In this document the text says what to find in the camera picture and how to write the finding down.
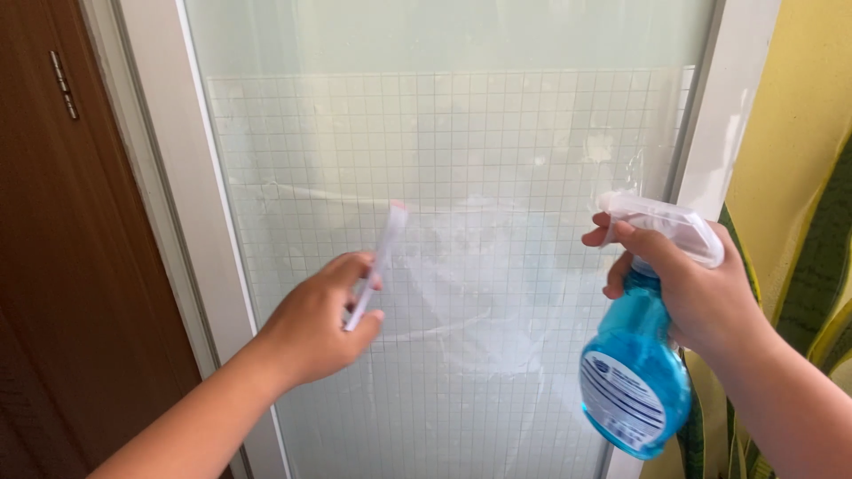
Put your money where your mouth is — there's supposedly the person's right hand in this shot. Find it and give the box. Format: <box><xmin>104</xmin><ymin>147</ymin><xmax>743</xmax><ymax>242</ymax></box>
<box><xmin>581</xmin><ymin>212</ymin><xmax>763</xmax><ymax>352</ymax></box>

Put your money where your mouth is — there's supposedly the person's left hand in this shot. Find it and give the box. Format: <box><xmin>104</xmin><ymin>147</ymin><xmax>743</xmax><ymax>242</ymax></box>
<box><xmin>258</xmin><ymin>251</ymin><xmax>386</xmax><ymax>390</ymax></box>

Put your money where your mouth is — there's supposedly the white plastic scraper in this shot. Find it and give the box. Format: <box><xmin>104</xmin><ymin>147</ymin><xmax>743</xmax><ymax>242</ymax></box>
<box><xmin>343</xmin><ymin>201</ymin><xmax>410</xmax><ymax>332</ymax></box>

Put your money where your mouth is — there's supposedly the blue glass cleaner spray bottle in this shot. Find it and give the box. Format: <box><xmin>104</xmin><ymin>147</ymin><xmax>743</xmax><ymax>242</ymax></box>
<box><xmin>579</xmin><ymin>192</ymin><xmax>725</xmax><ymax>461</ymax></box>

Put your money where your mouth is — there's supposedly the green snake plant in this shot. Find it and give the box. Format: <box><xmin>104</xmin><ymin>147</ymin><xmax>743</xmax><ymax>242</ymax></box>
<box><xmin>675</xmin><ymin>133</ymin><xmax>852</xmax><ymax>479</ymax></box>

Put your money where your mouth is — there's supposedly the frosted grid glass panel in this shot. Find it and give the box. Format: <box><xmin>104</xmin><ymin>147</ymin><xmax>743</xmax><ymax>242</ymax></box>
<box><xmin>183</xmin><ymin>0</ymin><xmax>716</xmax><ymax>479</ymax></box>

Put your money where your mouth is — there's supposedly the brown wooden door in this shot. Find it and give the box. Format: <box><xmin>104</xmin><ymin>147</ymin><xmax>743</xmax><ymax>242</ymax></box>
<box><xmin>0</xmin><ymin>0</ymin><xmax>234</xmax><ymax>479</ymax></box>

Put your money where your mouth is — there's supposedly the metal door hinge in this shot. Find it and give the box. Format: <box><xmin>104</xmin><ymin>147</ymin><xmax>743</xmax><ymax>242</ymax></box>
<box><xmin>50</xmin><ymin>51</ymin><xmax>80</xmax><ymax>121</ymax></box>

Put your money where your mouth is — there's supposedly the white window frame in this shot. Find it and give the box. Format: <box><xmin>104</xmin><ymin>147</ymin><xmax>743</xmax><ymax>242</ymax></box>
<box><xmin>80</xmin><ymin>0</ymin><xmax>783</xmax><ymax>479</ymax></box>

